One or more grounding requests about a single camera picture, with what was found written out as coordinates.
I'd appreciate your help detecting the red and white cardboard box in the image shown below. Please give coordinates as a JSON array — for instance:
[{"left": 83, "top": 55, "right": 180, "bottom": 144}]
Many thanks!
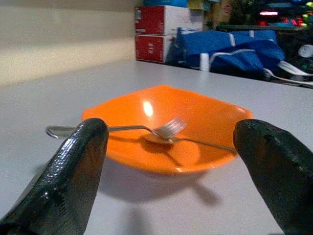
[
  {"left": 134, "top": 4, "right": 204, "bottom": 37},
  {"left": 134, "top": 34, "right": 178, "bottom": 64}
]

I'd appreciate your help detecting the yellow packet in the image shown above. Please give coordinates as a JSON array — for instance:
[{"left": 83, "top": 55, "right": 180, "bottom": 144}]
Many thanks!
[{"left": 187, "top": 0, "right": 204, "bottom": 10}]

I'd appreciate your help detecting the white bag strap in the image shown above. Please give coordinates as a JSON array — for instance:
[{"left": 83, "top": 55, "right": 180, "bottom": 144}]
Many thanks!
[{"left": 263, "top": 60, "right": 313, "bottom": 89}]

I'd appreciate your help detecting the blue box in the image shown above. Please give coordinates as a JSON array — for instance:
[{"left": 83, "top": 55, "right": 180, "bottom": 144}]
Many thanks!
[{"left": 142, "top": 0, "right": 188, "bottom": 7}]

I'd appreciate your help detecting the silver metal fork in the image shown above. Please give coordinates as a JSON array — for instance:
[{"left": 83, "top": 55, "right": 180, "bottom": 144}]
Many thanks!
[{"left": 45, "top": 117, "right": 188, "bottom": 145}]

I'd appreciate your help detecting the white round ornament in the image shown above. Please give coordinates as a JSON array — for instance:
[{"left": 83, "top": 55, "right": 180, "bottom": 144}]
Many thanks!
[{"left": 298, "top": 44, "right": 313, "bottom": 58}]

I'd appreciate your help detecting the orange square plastic bowl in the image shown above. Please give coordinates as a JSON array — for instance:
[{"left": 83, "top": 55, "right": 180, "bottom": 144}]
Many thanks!
[{"left": 82, "top": 84, "right": 253, "bottom": 175}]

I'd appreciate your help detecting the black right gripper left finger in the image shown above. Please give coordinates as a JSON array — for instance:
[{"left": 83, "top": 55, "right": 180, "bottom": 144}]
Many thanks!
[{"left": 0, "top": 118, "right": 109, "bottom": 235}]

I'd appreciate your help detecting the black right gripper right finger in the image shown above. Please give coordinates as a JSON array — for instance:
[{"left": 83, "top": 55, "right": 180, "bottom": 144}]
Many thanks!
[{"left": 233, "top": 119, "right": 313, "bottom": 235}]

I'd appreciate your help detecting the blue fabric bag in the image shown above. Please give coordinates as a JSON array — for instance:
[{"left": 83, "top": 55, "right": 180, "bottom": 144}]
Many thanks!
[{"left": 167, "top": 27, "right": 286, "bottom": 80}]

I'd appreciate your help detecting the silver metal spoon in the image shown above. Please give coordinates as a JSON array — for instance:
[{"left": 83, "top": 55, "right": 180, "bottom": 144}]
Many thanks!
[{"left": 143, "top": 136, "right": 237, "bottom": 152}]

